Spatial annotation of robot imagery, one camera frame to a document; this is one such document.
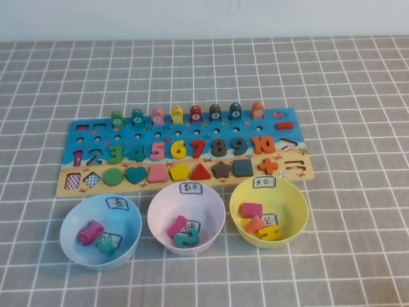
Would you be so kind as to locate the pink trapezoid piece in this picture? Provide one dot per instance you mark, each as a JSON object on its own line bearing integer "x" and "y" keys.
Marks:
{"x": 157, "y": 175}

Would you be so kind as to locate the pink plastic bowl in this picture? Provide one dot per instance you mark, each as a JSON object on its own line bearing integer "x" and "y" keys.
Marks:
{"x": 198, "y": 204}

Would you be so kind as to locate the yellow pentagon piece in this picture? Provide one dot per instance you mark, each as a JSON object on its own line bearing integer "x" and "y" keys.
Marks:
{"x": 179, "y": 173}

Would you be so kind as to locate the teal fish piece number 2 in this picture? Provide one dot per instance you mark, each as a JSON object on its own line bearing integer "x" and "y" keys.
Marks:
{"x": 106, "y": 245}

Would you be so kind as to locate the green circle piece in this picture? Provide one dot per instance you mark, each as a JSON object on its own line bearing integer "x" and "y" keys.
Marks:
{"x": 112, "y": 176}

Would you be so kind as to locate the yellow equals sign piece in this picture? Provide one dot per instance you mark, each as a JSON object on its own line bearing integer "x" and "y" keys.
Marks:
{"x": 270, "y": 233}

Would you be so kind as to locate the wooden number puzzle board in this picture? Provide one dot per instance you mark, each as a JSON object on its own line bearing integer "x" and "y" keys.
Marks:
{"x": 274, "y": 134}

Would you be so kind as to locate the red minus sign piece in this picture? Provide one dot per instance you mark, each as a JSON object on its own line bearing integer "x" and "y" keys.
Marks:
{"x": 284, "y": 125}

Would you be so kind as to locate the orange fish piece number 10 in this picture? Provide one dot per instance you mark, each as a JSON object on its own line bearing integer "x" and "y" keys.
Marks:
{"x": 258, "y": 111}

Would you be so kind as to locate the light blue plastic bowl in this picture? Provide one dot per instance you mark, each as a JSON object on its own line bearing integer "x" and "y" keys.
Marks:
{"x": 128, "y": 224}

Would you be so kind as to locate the red fish piece number 7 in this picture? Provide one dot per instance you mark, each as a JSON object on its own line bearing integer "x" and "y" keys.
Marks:
{"x": 196, "y": 114}

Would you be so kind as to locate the green fish piece number 3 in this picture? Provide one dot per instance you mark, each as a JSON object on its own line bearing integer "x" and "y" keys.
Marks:
{"x": 117, "y": 118}

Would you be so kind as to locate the pink fish piece number 5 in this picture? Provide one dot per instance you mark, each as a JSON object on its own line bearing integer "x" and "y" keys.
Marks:
{"x": 158, "y": 116}

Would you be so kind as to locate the red triangle piece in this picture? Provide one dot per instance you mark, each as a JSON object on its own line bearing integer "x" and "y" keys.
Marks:
{"x": 200, "y": 173}

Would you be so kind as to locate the grey grid tablecloth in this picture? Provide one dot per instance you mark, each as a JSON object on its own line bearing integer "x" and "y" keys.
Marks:
{"x": 351, "y": 128}

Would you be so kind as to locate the magenta fish piece number 1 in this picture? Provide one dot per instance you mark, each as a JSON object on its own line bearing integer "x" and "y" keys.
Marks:
{"x": 89, "y": 233}

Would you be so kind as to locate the dark grey fish piece number 9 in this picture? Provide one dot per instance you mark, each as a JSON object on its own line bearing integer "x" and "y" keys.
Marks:
{"x": 236, "y": 112}

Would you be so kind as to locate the brown star piece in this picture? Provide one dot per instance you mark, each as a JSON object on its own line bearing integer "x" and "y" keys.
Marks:
{"x": 221, "y": 169}

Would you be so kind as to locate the dark grey square piece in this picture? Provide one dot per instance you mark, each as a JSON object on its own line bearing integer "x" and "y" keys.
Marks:
{"x": 243, "y": 168}

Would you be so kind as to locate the pink rectangle piece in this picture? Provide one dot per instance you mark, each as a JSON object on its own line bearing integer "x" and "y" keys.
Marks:
{"x": 251, "y": 210}

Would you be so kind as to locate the yellow plastic bowl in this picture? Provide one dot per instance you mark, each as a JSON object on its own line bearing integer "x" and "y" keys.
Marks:
{"x": 287, "y": 208}

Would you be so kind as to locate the brown fish piece number 8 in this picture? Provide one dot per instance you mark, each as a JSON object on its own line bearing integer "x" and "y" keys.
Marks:
{"x": 215, "y": 113}

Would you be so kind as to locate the teal fish piece number 4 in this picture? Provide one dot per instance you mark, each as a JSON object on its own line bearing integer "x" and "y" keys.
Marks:
{"x": 137, "y": 117}

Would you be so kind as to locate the yellow fish piece number 6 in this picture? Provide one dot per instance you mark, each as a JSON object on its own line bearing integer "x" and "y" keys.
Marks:
{"x": 177, "y": 115}

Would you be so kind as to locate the orange wooden shape piece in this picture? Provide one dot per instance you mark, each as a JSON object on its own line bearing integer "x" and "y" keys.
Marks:
{"x": 253, "y": 224}

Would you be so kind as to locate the orange plus sign piece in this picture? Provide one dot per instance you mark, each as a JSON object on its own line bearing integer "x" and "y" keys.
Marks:
{"x": 268, "y": 166}

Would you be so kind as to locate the teal heart piece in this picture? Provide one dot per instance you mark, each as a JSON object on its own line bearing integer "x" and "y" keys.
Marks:
{"x": 135, "y": 174}

